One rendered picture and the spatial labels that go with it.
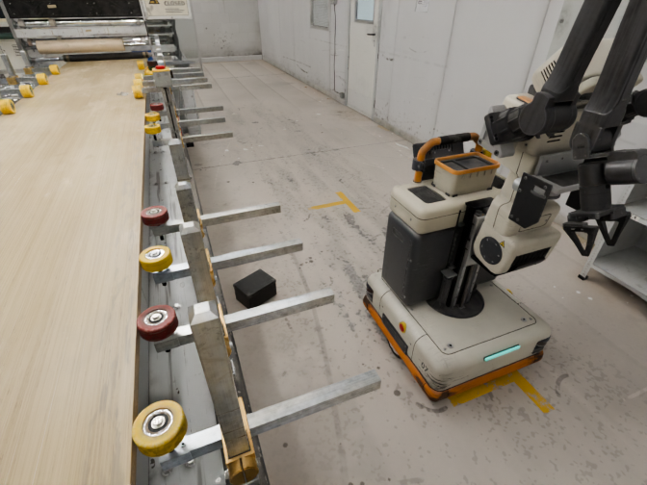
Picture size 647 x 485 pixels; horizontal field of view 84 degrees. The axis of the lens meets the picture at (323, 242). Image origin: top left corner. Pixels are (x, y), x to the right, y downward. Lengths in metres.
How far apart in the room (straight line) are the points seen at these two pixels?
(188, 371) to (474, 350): 1.11
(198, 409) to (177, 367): 0.16
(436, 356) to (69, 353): 1.24
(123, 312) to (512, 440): 1.52
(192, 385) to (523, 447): 1.31
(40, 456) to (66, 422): 0.05
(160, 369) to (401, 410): 1.04
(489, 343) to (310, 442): 0.84
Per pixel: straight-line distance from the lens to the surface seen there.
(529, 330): 1.84
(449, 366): 1.59
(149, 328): 0.85
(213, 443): 0.77
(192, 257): 0.71
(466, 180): 1.55
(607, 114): 0.97
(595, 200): 1.00
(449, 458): 1.70
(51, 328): 0.97
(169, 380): 1.12
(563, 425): 1.96
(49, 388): 0.85
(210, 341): 0.50
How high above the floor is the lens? 1.48
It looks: 34 degrees down
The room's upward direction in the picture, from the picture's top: straight up
